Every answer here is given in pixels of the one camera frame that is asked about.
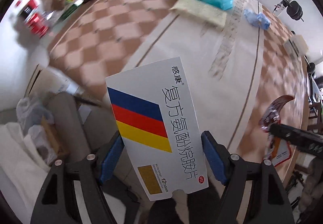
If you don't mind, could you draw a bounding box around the blue white plastic wrapper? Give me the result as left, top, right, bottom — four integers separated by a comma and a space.
244, 9, 271, 30

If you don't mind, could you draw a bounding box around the red white snack wrapper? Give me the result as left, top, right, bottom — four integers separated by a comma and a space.
258, 95, 294, 167

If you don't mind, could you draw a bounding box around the pale yellow paper packet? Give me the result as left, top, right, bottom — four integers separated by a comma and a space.
170, 0, 227, 28

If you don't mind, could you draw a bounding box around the brown checkered tablecloth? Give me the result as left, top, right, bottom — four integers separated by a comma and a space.
49, 0, 307, 162

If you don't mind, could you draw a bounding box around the white striped medicine box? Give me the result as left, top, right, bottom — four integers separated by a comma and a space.
106, 57, 208, 201

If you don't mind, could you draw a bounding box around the red soda can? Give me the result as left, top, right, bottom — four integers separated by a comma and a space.
25, 13, 49, 38

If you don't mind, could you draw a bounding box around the white milk carton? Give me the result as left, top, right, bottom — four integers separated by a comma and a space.
283, 34, 309, 59

